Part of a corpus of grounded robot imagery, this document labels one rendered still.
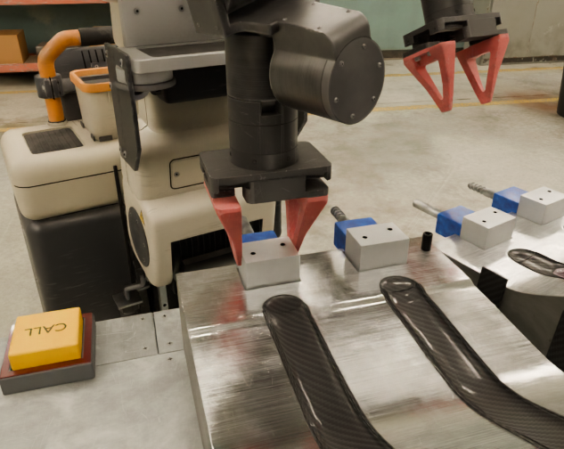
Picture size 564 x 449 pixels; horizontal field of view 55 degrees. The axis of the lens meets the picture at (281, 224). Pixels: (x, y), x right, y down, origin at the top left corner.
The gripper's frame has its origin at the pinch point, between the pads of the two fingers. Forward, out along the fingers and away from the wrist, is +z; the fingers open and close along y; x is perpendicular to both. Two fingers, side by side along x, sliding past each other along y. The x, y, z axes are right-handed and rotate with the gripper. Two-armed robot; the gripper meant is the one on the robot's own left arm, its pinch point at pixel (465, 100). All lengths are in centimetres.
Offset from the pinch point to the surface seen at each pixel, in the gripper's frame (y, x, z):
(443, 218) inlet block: -5.4, 2.0, 13.3
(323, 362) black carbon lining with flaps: -33.5, -12.0, 18.1
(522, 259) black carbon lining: -3.0, -6.2, 18.9
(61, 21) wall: 49, 502, -184
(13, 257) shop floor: -49, 203, 13
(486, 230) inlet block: -5.5, -4.3, 14.9
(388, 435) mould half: -34.4, -19.8, 20.9
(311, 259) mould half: -26.8, -1.8, 12.3
